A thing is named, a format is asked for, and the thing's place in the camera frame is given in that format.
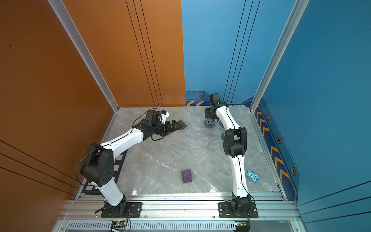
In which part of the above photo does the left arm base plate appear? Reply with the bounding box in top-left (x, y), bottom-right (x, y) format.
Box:
top-left (95, 202), bottom-right (143, 218)

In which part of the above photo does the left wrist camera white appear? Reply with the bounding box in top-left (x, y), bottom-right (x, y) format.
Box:
top-left (160, 110), bottom-right (170, 124)

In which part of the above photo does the green circuit board left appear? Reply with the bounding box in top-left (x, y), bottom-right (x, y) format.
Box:
top-left (109, 220), bottom-right (128, 232)

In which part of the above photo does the right aluminium corner post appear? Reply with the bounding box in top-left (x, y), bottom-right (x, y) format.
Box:
top-left (250, 0), bottom-right (309, 113)

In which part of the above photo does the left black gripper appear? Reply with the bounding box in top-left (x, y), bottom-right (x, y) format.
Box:
top-left (152, 120), bottom-right (182, 137)

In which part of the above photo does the circuit board right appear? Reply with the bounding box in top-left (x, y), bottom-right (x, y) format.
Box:
top-left (235, 221), bottom-right (250, 232)

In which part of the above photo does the black white checkerboard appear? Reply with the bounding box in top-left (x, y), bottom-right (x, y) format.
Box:
top-left (81, 149), bottom-right (128, 195)

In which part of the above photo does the blue cartoon sticker card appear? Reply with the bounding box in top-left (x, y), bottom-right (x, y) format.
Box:
top-left (246, 170), bottom-right (260, 183)

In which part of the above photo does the aluminium front rail frame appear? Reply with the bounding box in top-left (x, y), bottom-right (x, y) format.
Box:
top-left (54, 192), bottom-right (306, 232)

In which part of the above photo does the left aluminium corner post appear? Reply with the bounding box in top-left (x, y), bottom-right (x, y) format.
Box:
top-left (48, 0), bottom-right (120, 113)

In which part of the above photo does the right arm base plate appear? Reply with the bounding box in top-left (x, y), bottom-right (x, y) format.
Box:
top-left (217, 202), bottom-right (259, 218)

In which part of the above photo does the dark grey round phone stand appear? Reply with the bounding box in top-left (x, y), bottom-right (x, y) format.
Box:
top-left (177, 121), bottom-right (186, 130)

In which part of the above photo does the purple square box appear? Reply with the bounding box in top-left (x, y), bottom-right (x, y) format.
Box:
top-left (181, 169), bottom-right (193, 184)

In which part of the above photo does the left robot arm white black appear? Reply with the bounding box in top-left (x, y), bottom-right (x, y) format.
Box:
top-left (77, 108), bottom-right (186, 216)

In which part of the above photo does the aluminium corner post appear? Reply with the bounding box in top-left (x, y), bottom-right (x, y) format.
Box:
top-left (250, 0), bottom-right (309, 113)
top-left (48, 0), bottom-right (120, 113)

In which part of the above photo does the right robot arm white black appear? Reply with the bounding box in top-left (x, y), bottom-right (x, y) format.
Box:
top-left (205, 93), bottom-right (254, 218)

